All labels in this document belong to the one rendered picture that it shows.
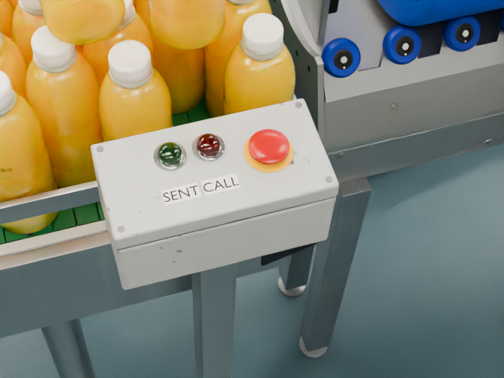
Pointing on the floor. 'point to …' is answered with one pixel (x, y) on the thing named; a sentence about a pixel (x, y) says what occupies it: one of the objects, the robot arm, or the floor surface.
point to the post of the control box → (214, 320)
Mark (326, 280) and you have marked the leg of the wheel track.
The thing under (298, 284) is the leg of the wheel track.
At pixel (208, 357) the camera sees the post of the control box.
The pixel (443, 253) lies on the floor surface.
